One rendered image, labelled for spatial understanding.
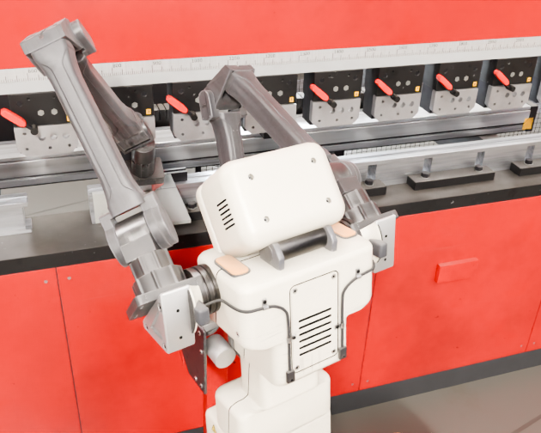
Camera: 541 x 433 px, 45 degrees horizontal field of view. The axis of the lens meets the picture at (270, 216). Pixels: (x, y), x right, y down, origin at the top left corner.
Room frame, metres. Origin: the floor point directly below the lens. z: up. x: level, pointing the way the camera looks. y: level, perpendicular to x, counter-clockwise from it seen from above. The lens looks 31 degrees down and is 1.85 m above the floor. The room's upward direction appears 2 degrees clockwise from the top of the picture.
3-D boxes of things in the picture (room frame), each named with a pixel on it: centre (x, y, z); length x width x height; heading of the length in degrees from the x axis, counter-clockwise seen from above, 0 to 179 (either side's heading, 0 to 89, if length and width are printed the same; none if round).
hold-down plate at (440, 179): (1.92, -0.59, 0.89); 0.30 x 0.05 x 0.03; 110
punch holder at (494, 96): (2.03, -0.73, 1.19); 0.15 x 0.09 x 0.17; 110
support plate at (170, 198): (1.49, 0.33, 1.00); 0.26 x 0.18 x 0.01; 20
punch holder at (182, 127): (1.69, 0.21, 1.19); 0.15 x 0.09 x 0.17; 110
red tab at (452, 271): (1.83, -0.64, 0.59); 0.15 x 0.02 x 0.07; 110
